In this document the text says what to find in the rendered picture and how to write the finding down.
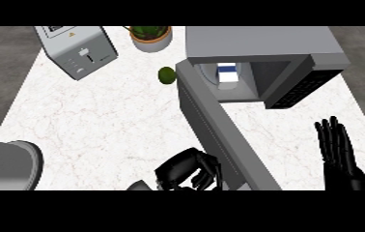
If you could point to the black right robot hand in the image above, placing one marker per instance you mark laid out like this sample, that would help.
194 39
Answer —
339 158

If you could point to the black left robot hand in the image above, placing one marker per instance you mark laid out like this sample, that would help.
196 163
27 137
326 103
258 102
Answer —
181 171

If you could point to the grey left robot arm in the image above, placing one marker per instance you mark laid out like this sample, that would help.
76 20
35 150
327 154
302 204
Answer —
140 186

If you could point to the grey microwave door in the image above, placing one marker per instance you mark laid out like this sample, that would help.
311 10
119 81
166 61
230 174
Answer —
219 126

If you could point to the white blue milk carton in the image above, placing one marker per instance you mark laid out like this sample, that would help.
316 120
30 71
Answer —
228 76

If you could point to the grey microwave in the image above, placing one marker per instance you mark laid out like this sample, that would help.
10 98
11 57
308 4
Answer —
267 58

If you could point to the green lime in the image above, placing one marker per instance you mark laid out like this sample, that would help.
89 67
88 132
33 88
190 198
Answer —
168 75

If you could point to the grey round pot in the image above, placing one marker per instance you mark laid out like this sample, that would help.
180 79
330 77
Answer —
18 165

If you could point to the potted green plant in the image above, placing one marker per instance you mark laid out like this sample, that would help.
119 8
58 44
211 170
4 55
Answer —
151 37

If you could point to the grey toaster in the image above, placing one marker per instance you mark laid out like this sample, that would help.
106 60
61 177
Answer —
79 50

